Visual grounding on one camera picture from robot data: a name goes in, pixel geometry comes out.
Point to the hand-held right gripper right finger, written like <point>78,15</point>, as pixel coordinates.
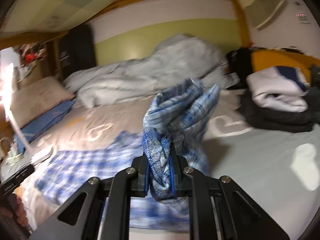
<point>175,180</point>

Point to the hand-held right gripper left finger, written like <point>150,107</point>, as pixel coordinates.
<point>141,180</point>

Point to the blue plaid shirt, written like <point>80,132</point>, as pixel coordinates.
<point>180,120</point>

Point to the black crumpled clothes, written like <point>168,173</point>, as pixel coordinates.
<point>315,76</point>

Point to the person's left hand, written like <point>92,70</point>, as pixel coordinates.
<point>21,212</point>

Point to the white power adapter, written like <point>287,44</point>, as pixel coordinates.
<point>13,158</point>

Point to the blue pillow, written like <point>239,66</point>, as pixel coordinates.
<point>47,120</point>

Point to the grey printed bed sheet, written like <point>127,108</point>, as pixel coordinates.
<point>250,167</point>

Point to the beige pillow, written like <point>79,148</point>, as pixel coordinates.
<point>40,100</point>

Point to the white desk lamp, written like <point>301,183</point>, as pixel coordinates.
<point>8,92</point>

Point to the grey duvet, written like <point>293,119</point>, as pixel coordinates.
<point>150,72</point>

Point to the dark folded pants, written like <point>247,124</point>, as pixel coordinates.
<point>275,121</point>

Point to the red and white clutter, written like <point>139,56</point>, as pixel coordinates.
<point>30,56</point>

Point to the white sock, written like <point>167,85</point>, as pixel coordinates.
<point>305,165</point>

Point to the black backpack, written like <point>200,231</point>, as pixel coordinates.
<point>240,65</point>

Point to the white and navy folded garment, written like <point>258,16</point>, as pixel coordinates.
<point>275,90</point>

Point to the black printed storage bag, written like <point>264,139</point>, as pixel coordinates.
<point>75,52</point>

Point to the pale checked hanging cloth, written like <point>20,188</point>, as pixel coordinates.
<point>262,5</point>

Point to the wooden bed frame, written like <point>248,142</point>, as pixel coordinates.
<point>241,22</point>

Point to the white wall switch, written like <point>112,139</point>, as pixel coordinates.
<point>303,18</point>

